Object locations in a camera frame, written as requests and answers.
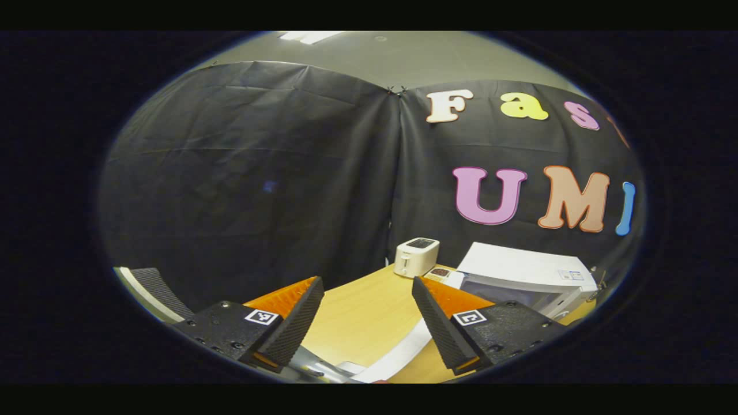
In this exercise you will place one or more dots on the black backdrop cloth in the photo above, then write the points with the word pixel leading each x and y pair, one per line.
pixel 230 173

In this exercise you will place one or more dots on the white toaster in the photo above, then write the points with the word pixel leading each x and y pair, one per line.
pixel 412 259

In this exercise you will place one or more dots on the ceiling light strip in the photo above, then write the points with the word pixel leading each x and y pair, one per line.
pixel 311 37

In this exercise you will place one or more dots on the small white device dark screen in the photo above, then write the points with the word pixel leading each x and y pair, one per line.
pixel 438 272

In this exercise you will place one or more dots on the white microwave oven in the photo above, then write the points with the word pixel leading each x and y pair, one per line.
pixel 519 262

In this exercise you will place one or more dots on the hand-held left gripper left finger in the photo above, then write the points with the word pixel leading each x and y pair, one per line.
pixel 297 328

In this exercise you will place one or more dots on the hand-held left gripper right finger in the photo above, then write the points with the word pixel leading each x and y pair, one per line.
pixel 438 328

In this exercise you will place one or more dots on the black textured panel white edge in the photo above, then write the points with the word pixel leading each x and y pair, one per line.
pixel 158 288

